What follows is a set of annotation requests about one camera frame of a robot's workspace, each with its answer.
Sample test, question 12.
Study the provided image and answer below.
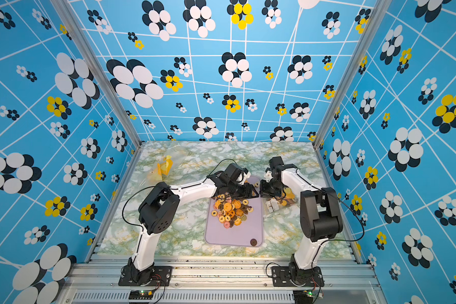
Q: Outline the poured cookies pile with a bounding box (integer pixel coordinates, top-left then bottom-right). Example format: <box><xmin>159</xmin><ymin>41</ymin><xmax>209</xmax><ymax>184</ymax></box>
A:
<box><xmin>209</xmin><ymin>182</ymin><xmax>260</xmax><ymax>229</ymax></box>

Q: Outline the ziploc cookie bag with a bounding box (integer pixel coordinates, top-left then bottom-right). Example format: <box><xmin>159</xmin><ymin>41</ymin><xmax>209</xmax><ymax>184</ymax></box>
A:
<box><xmin>265</xmin><ymin>187</ymin><xmax>297</xmax><ymax>214</ymax></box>
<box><xmin>138</xmin><ymin>166</ymin><xmax>163</xmax><ymax>198</ymax></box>

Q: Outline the left green circuit board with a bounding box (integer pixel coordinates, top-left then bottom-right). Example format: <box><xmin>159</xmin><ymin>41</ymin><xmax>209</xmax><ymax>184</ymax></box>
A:
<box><xmin>129</xmin><ymin>290</ymin><xmax>154</xmax><ymax>302</ymax></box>

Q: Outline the lilac rectangular tray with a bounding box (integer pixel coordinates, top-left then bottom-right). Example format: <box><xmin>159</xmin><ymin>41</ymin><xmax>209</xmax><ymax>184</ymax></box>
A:
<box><xmin>205</xmin><ymin>177</ymin><xmax>263</xmax><ymax>247</ymax></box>

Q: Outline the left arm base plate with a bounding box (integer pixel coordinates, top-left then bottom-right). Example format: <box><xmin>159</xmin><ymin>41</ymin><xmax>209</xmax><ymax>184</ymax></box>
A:
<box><xmin>118</xmin><ymin>265</ymin><xmax>173</xmax><ymax>287</ymax></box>

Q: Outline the right aluminium corner post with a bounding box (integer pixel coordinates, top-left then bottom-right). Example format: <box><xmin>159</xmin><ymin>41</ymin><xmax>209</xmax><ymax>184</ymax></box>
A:
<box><xmin>314</xmin><ymin>0</ymin><xmax>392</xmax><ymax>149</ymax></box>

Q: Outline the right green circuit board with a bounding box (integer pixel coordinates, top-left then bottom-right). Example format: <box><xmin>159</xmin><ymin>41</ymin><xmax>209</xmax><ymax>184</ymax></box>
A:
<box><xmin>293</xmin><ymin>290</ymin><xmax>319</xmax><ymax>304</ymax></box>

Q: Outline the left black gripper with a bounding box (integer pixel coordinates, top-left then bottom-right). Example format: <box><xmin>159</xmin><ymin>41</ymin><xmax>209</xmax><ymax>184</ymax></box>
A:
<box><xmin>228</xmin><ymin>182</ymin><xmax>261</xmax><ymax>200</ymax></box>

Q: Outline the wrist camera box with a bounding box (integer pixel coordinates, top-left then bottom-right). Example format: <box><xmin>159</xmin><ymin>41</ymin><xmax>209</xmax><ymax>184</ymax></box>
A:
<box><xmin>237</xmin><ymin>168</ymin><xmax>251</xmax><ymax>184</ymax></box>
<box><xmin>264</xmin><ymin>157</ymin><xmax>285</xmax><ymax>181</ymax></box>

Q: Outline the green circuit board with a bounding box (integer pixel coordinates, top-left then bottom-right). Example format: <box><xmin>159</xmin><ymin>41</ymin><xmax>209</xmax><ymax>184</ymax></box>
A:
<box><xmin>129</xmin><ymin>290</ymin><xmax>154</xmax><ymax>302</ymax></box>
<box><xmin>293</xmin><ymin>290</ymin><xmax>319</xmax><ymax>304</ymax></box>

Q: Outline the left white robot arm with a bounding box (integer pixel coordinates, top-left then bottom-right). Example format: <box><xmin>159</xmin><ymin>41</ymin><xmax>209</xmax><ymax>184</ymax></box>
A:
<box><xmin>119</xmin><ymin>163</ymin><xmax>260</xmax><ymax>286</ymax></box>

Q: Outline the aluminium corner post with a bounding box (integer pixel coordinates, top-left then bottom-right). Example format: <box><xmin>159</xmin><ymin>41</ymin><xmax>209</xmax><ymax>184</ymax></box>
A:
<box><xmin>51</xmin><ymin>1</ymin><xmax>142</xmax><ymax>149</ymax></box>
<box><xmin>314</xmin><ymin>0</ymin><xmax>392</xmax><ymax>149</ymax></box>

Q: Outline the left aluminium corner post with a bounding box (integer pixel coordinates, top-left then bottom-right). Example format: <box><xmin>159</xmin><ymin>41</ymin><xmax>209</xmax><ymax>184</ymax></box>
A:
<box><xmin>51</xmin><ymin>1</ymin><xmax>142</xmax><ymax>149</ymax></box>

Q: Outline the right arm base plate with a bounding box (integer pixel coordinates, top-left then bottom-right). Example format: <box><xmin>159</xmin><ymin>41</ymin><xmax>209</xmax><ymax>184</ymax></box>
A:
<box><xmin>270</xmin><ymin>266</ymin><xmax>325</xmax><ymax>288</ymax></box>

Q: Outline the ziploc bag of cookies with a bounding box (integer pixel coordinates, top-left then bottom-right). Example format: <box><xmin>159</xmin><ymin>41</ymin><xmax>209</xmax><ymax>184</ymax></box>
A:
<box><xmin>157</xmin><ymin>145</ymin><xmax>189</xmax><ymax>177</ymax></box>

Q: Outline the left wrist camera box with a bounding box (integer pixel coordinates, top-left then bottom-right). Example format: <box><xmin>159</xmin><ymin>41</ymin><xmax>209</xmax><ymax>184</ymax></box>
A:
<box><xmin>237</xmin><ymin>168</ymin><xmax>251</xmax><ymax>184</ymax></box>

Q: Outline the aluminium front rail frame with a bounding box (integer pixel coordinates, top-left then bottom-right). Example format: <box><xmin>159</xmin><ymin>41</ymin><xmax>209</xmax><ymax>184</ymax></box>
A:
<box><xmin>57</xmin><ymin>254</ymin><xmax>387</xmax><ymax>303</ymax></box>

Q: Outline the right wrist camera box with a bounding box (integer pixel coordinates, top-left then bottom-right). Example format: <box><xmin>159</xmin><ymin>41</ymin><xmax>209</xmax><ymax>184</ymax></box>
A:
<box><xmin>264</xmin><ymin>157</ymin><xmax>285</xmax><ymax>181</ymax></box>

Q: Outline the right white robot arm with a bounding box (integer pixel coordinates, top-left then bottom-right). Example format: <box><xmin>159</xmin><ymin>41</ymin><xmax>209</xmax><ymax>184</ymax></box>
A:
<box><xmin>260</xmin><ymin>157</ymin><xmax>343</xmax><ymax>286</ymax></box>

